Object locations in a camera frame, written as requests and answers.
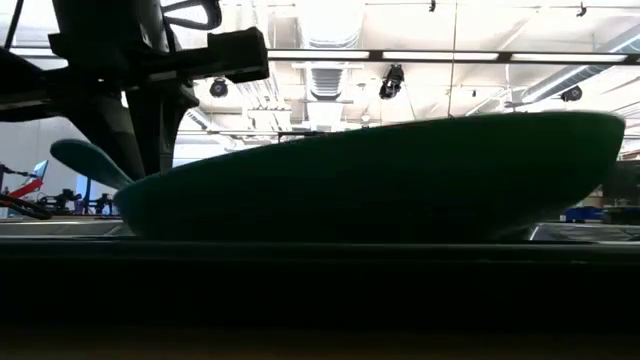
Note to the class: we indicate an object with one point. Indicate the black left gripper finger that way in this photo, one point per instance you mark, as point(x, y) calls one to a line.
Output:
point(110, 130)
point(155, 130)

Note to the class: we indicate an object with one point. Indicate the green plastic plate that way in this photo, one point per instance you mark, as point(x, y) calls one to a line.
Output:
point(375, 185)

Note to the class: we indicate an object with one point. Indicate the black background robot arm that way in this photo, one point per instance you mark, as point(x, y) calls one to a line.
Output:
point(103, 202)
point(65, 199)

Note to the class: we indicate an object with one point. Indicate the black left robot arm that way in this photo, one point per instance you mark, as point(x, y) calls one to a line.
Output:
point(20, 85)

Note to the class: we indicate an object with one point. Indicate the dark green serving tray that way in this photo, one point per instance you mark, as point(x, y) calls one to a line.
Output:
point(320, 285)

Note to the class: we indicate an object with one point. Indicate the blue lit monitor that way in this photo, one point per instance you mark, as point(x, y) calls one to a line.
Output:
point(40, 170)

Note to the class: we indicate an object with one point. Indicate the red background object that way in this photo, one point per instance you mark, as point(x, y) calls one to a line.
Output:
point(25, 190)

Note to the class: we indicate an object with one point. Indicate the blue storage bin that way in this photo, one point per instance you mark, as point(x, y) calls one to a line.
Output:
point(582, 214)

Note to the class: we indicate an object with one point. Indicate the black computer monitor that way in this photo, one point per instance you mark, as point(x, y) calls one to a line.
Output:
point(632, 182)

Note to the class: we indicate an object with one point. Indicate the black ceiling camera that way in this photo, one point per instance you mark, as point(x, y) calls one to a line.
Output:
point(391, 81)
point(571, 93)
point(218, 87)

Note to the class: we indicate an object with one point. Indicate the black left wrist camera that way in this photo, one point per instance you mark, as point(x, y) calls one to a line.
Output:
point(240, 55)

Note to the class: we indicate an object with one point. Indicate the silver ceiling duct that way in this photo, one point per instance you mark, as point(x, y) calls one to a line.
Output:
point(327, 30)
point(575, 75)

